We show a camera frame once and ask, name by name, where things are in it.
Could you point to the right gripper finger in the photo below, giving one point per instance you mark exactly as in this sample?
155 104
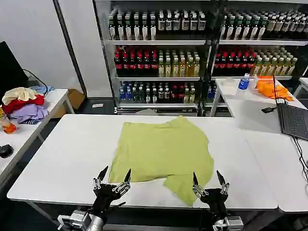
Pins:
196 184
222 181

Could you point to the small white floor label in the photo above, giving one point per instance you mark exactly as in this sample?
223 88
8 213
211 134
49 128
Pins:
98 105

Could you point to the cream cloth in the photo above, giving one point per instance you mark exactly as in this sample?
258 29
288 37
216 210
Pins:
20 93

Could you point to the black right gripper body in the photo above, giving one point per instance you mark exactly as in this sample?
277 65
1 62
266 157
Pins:
215 202

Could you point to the purple cloth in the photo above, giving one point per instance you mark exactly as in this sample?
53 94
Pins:
29 113

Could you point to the yellow packet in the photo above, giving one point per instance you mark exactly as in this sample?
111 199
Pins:
2 116

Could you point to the blue-label water bottle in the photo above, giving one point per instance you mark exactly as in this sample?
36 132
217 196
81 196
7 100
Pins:
243 84

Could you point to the orange plastic item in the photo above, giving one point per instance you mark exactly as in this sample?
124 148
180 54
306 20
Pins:
10 128

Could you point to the red cloth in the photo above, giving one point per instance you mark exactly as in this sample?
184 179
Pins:
14 106

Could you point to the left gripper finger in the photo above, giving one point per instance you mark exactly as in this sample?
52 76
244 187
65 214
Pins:
98 180
125 180

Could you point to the shelf with dark bottles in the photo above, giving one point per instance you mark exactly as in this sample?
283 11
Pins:
156 48

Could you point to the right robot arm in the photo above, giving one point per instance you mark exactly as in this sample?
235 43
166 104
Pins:
231 223

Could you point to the white side desk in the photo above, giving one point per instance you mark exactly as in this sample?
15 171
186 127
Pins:
26 137

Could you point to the black laptop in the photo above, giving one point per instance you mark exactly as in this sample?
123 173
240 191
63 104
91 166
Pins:
292 120

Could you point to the black computer mouse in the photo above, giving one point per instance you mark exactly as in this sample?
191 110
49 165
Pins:
5 151

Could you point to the orange cloth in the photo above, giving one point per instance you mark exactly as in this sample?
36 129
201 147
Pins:
272 89

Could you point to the brown cardboard box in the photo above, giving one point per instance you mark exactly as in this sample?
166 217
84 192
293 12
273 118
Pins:
75 98

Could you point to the white table with legs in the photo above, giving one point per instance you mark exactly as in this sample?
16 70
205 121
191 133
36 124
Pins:
250 103

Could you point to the light green shirt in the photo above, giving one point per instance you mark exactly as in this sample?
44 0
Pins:
161 154

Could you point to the light blue cloth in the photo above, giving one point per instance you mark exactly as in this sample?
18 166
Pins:
44 88

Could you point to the shelf with red-capped bottles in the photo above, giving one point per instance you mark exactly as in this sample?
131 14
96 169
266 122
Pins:
260 48

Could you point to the small black device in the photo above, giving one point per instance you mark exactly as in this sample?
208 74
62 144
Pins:
268 110

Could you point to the white tape roll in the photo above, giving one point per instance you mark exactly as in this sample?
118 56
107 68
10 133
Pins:
229 83

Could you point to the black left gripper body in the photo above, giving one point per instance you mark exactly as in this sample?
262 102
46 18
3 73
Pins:
103 197

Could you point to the black computer monitor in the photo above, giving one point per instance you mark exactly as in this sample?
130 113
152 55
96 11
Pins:
10 72

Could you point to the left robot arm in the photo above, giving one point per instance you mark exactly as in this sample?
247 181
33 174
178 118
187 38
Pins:
83 221

